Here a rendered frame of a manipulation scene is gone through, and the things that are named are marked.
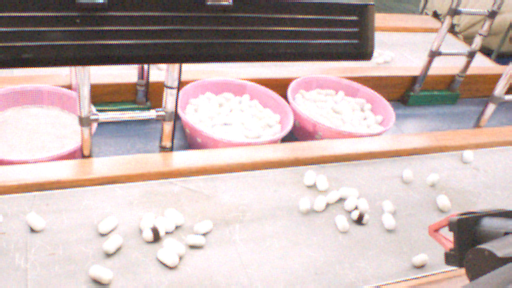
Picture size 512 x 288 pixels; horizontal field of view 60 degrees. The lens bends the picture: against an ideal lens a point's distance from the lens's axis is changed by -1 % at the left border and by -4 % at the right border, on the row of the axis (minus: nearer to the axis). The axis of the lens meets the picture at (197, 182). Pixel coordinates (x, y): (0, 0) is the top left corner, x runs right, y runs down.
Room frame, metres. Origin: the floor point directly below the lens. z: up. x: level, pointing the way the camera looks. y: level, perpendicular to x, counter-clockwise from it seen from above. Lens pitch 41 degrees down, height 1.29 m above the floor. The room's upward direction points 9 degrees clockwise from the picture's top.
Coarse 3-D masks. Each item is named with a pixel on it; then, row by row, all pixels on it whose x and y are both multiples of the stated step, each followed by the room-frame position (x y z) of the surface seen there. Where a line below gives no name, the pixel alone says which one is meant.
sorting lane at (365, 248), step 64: (64, 192) 0.56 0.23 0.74; (128, 192) 0.59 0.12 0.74; (192, 192) 0.61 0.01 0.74; (256, 192) 0.64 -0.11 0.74; (320, 192) 0.67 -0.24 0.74; (384, 192) 0.70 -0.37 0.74; (448, 192) 0.74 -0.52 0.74; (0, 256) 0.40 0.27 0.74; (64, 256) 0.42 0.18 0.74; (128, 256) 0.44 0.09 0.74; (192, 256) 0.46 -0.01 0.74; (256, 256) 0.49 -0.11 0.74; (320, 256) 0.51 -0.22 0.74; (384, 256) 0.53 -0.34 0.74
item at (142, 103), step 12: (72, 72) 0.86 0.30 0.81; (144, 72) 0.92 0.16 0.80; (72, 84) 0.86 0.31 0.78; (144, 84) 0.92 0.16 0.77; (144, 96) 0.92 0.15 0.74; (96, 108) 0.88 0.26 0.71; (108, 108) 0.88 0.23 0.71; (120, 108) 0.89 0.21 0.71; (132, 108) 0.91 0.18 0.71; (144, 108) 0.92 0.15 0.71; (132, 120) 0.91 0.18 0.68
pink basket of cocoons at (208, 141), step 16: (208, 80) 1.00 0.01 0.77; (224, 80) 1.01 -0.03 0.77; (240, 80) 1.02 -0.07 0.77; (240, 96) 1.00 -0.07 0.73; (256, 96) 1.00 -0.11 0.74; (272, 96) 0.98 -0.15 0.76; (288, 112) 0.91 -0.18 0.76; (192, 128) 0.80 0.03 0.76; (288, 128) 0.83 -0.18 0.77; (192, 144) 0.82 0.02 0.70; (208, 144) 0.78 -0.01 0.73; (224, 144) 0.77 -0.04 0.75; (240, 144) 0.76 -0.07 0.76; (256, 144) 0.77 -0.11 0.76
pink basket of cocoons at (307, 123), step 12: (300, 84) 1.08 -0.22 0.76; (348, 84) 1.11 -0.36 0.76; (360, 84) 1.11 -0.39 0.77; (288, 96) 0.98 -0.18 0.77; (360, 96) 1.09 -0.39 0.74; (384, 108) 1.02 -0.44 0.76; (300, 120) 0.93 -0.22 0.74; (312, 120) 0.89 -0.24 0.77; (384, 120) 0.99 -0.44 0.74; (300, 132) 0.93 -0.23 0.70; (312, 132) 0.90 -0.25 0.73; (324, 132) 0.88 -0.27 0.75; (348, 132) 0.86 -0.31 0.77; (360, 132) 0.87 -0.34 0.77; (372, 132) 0.88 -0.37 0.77; (384, 132) 0.90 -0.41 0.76
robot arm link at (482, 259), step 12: (492, 240) 0.35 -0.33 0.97; (504, 240) 0.35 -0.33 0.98; (468, 252) 0.35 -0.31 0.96; (480, 252) 0.34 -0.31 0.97; (492, 252) 0.33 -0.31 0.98; (504, 252) 0.33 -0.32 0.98; (468, 264) 0.34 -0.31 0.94; (480, 264) 0.33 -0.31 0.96; (492, 264) 0.32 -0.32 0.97; (504, 264) 0.31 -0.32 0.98; (468, 276) 0.33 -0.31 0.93; (480, 276) 0.32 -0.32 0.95
